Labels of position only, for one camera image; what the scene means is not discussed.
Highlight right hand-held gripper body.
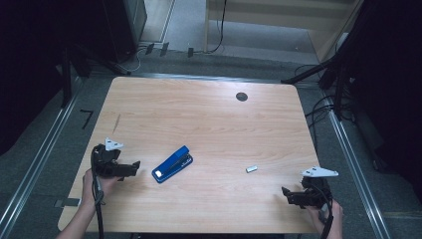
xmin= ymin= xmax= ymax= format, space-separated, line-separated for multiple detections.
xmin=287 ymin=166 xmax=339 ymax=209

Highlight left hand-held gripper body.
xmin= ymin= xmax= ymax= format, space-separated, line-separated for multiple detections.
xmin=91 ymin=136 xmax=138 ymax=178

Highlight blue stapler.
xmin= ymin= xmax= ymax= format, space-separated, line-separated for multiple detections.
xmin=151 ymin=144 xmax=194 ymax=184

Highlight person's left hand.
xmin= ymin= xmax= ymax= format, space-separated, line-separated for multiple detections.
xmin=82 ymin=168 xmax=122 ymax=209

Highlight person's right hand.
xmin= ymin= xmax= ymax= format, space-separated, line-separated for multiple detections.
xmin=307 ymin=198 xmax=344 ymax=239

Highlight black floor tape mark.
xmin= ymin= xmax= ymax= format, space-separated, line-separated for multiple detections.
xmin=79 ymin=109 xmax=95 ymax=130

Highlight grey tape strip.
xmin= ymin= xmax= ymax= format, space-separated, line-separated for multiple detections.
xmin=54 ymin=197 xmax=82 ymax=209

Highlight black metal stand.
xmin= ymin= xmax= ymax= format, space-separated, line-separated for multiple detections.
xmin=281 ymin=0 xmax=382 ymax=121
xmin=59 ymin=42 xmax=132 ymax=110

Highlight dark cabinet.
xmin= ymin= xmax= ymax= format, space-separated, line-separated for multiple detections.
xmin=101 ymin=0 xmax=148 ymax=64

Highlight light wooden shelf unit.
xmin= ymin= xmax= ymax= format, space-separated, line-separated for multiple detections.
xmin=203 ymin=0 xmax=366 ymax=64

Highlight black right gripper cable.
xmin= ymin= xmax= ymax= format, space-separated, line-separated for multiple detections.
xmin=310 ymin=183 xmax=334 ymax=239

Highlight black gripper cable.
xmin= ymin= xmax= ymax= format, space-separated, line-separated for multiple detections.
xmin=91 ymin=145 xmax=107 ymax=239
xmin=310 ymin=183 xmax=334 ymax=239

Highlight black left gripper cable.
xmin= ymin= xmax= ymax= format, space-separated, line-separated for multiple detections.
xmin=91 ymin=145 xmax=107 ymax=239

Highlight metal floor rail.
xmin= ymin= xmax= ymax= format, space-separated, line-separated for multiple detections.
xmin=0 ymin=75 xmax=84 ymax=239
xmin=324 ymin=94 xmax=393 ymax=239

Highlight black floor cables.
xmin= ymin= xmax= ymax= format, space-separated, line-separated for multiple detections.
xmin=294 ymin=64 xmax=353 ymax=157

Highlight white floor cable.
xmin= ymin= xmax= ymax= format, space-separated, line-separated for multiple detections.
xmin=126 ymin=46 xmax=147 ymax=75

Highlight black hanging cable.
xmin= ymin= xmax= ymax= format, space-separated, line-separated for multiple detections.
xmin=193 ymin=0 xmax=229 ymax=55

